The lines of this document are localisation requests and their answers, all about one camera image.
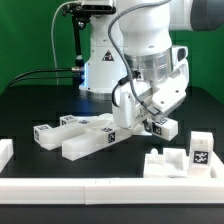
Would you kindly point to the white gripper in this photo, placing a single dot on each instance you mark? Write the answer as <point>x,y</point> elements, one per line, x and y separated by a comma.
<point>157,88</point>

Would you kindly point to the white chair seat block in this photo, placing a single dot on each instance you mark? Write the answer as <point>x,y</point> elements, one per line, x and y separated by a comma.
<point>175,163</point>

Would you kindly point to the white chair side frame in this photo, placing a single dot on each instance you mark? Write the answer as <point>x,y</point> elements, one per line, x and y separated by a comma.
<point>81,136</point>

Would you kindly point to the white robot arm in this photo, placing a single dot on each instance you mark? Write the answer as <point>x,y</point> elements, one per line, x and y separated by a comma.
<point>138,28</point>

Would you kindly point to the white flat chair panel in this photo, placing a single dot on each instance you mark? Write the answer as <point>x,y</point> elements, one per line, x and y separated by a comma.
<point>143,128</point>

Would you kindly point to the white border fence frame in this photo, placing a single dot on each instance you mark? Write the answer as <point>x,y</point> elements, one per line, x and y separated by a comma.
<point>116,190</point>

